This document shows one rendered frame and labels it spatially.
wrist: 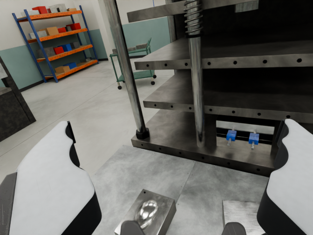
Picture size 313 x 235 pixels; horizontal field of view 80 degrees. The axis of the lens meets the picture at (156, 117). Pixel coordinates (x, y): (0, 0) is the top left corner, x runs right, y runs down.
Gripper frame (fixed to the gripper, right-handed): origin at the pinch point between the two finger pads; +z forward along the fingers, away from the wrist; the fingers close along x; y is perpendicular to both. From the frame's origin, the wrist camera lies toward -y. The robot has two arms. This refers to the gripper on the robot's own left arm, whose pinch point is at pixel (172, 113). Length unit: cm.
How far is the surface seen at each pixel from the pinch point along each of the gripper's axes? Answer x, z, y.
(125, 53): -22, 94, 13
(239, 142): 39, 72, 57
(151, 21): -47, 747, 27
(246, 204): 27, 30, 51
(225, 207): 19, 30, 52
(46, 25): -422, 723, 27
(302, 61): 52, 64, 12
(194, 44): 13, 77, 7
